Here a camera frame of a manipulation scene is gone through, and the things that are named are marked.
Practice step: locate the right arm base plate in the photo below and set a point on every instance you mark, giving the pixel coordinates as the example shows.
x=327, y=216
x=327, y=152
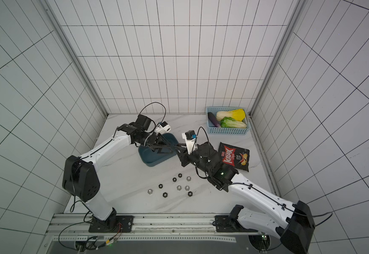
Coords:
x=225, y=224

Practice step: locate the black red chips bag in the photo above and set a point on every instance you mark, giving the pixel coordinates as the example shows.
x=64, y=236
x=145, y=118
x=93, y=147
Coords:
x=234, y=156

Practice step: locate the light blue perforated basket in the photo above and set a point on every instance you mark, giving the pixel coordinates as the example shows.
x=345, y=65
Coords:
x=234, y=131

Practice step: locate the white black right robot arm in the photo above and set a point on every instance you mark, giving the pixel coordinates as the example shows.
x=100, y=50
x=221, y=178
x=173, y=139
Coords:
x=292, y=223

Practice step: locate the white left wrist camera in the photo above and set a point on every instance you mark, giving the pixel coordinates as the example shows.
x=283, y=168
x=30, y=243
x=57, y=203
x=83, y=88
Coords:
x=162, y=128

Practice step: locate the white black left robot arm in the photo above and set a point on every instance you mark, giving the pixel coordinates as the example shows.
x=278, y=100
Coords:
x=80, y=177

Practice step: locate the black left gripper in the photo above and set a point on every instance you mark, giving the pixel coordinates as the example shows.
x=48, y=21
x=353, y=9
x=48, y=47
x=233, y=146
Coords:
x=157, y=139

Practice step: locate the green lettuce toy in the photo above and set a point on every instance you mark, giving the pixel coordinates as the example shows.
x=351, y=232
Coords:
x=229, y=122

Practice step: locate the aluminium mounting rail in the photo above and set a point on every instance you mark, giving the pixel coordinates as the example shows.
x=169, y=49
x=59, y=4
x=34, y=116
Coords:
x=146, y=227

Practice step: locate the yellow napa cabbage toy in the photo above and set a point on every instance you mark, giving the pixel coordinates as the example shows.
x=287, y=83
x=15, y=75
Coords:
x=238, y=114

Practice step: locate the dark teal storage box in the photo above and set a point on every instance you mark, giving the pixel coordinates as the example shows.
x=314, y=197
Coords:
x=151, y=159

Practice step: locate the purple eggplant toy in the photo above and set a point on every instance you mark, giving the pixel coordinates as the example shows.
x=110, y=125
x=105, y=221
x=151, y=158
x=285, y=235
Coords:
x=212, y=118

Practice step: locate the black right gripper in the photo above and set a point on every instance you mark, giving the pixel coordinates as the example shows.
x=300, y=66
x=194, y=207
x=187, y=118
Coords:
x=184, y=158

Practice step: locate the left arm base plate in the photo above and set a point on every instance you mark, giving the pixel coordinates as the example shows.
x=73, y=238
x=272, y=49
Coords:
x=113, y=224

